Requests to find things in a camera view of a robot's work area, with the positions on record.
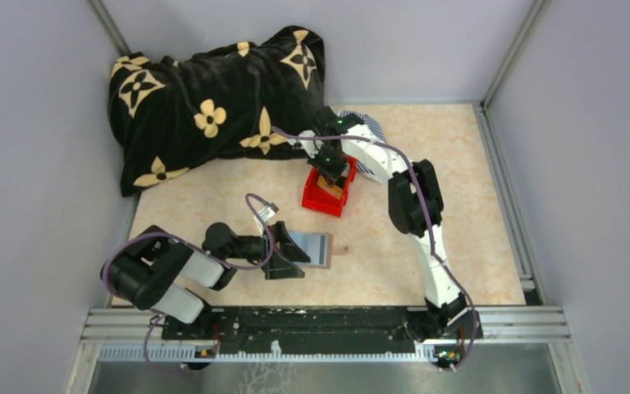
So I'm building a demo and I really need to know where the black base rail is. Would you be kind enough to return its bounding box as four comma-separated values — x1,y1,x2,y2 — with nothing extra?
162,306,483,355

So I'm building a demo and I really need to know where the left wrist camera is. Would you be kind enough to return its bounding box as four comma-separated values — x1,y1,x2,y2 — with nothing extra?
258,203,279,223

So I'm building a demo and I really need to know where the red plastic bin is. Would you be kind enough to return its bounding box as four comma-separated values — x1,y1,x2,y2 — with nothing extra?
301,157,357,218

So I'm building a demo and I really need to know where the blue striped cloth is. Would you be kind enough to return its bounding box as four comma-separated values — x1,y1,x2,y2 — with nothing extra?
337,110,405,184

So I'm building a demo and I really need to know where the black floral blanket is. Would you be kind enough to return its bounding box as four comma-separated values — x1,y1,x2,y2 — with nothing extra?
107,25,326,197

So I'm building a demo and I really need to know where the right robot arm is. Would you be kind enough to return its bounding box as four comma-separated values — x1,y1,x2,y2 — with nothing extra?
301,107,468,334

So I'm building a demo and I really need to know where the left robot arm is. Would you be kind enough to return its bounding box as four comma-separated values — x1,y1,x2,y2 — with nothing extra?
100,221,311,325

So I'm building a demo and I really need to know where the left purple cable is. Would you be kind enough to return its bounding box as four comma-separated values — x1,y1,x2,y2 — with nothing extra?
102,193,281,376

